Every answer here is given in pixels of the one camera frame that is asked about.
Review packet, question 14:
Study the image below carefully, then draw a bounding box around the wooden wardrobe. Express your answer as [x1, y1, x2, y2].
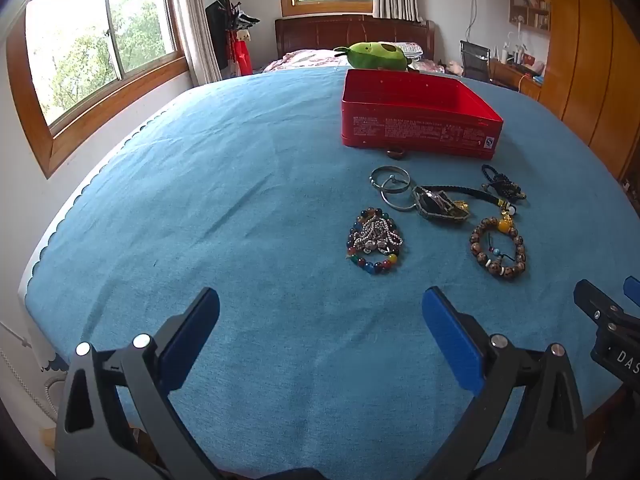
[539, 0, 640, 183]

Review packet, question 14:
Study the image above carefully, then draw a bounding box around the black braided cord charm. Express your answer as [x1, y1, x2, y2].
[481, 164, 528, 216]

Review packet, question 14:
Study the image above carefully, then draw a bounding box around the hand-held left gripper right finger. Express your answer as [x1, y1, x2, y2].
[421, 286, 586, 480]

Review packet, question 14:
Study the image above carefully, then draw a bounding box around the wooden headboard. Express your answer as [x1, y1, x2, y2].
[274, 15, 436, 61]

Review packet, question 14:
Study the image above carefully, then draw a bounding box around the black cord with gold charm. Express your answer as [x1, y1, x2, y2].
[425, 185, 503, 213]

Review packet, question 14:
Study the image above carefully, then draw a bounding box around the beige curtain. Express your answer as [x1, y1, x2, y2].
[169, 0, 222, 87]

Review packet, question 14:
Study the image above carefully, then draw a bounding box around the blue tablecloth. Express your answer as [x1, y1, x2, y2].
[22, 67, 640, 480]

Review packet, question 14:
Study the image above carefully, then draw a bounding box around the red tin box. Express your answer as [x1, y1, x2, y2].
[341, 69, 504, 160]

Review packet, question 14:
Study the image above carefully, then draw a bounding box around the bed with floral bedding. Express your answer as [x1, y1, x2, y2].
[262, 42, 447, 77]

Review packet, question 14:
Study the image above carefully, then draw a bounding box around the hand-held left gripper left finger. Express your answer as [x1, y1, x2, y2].
[55, 287, 236, 480]

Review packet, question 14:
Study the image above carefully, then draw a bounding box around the coat rack with clothes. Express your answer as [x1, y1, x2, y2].
[205, 0, 262, 77]

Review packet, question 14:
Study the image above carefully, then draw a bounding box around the wall shelf with books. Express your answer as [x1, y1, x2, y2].
[509, 0, 553, 36]

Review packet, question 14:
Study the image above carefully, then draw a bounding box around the white scalloped table cover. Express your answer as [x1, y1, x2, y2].
[17, 115, 156, 373]

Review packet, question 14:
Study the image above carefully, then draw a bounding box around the black office chair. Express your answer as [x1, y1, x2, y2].
[459, 40, 493, 84]

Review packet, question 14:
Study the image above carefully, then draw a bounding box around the wooden bead bracelet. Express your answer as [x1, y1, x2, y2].
[469, 212, 527, 282]

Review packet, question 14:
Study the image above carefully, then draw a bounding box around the silver chain bracelet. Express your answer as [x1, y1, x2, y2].
[350, 212, 403, 256]

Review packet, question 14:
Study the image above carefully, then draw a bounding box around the green avocado plush toy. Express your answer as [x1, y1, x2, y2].
[334, 41, 416, 72]

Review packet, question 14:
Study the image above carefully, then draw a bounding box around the white coiled cable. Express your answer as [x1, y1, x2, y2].
[0, 320, 68, 423]

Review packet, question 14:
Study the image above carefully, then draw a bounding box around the large wooden frame window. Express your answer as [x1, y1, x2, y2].
[7, 0, 188, 179]

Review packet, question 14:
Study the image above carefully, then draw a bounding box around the red bag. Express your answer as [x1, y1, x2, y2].
[235, 40, 254, 75]

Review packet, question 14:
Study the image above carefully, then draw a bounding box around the colourful bead bracelet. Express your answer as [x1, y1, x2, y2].
[345, 208, 407, 277]

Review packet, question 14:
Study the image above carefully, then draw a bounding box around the silver bangle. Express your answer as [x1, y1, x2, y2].
[370, 166, 412, 192]
[380, 184, 417, 211]

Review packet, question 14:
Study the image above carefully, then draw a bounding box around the wooden desk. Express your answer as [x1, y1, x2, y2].
[490, 57, 544, 102]

